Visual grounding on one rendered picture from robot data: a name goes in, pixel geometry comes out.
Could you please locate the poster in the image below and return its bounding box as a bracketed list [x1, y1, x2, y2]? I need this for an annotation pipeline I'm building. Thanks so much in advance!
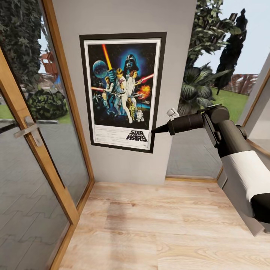
[79, 32, 167, 154]

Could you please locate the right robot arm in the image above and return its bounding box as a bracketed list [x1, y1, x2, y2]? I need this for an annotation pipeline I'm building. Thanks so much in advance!
[151, 103, 270, 233]

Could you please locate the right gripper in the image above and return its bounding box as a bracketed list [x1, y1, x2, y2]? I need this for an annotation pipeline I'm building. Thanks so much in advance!
[151, 115, 192, 136]

